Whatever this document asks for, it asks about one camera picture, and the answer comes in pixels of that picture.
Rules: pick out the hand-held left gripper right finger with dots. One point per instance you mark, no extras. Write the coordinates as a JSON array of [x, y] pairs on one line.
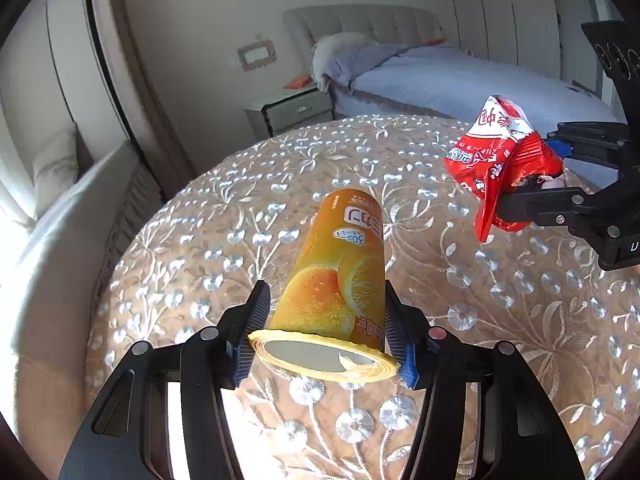
[[397, 332]]

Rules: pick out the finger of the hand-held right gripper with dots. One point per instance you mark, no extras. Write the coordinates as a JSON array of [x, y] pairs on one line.
[[545, 207], [590, 142]]

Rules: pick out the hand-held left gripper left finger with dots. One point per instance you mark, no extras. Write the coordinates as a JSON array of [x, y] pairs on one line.
[[250, 332]]

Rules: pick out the red snack wrapper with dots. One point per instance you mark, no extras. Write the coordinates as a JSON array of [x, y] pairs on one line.
[[492, 160]]

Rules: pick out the orange paper cup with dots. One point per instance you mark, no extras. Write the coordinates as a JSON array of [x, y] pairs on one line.
[[332, 280]]

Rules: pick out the beige embroidered tablecloth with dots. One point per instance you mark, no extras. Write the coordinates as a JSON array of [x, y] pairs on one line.
[[500, 335]]

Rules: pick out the grey blue bed blanket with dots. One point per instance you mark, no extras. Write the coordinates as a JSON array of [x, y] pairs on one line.
[[450, 80]]

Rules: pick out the beige cushioned window seat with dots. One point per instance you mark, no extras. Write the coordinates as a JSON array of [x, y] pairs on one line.
[[65, 260]]

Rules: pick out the grey nightstand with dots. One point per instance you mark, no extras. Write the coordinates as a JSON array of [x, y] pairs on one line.
[[290, 110]]

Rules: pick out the beige padded headboard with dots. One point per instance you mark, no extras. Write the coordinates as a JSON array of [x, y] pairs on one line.
[[370, 20]]

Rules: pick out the beige cushion pillow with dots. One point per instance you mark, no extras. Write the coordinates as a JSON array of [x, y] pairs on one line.
[[55, 170]]

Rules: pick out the flat red packet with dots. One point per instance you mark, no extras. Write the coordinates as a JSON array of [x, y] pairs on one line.
[[297, 82]]

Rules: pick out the white fluffy pillow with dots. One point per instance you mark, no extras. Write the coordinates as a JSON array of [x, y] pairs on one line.
[[332, 52]]

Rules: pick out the wall switch panel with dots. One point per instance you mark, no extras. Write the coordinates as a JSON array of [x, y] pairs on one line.
[[257, 52]]

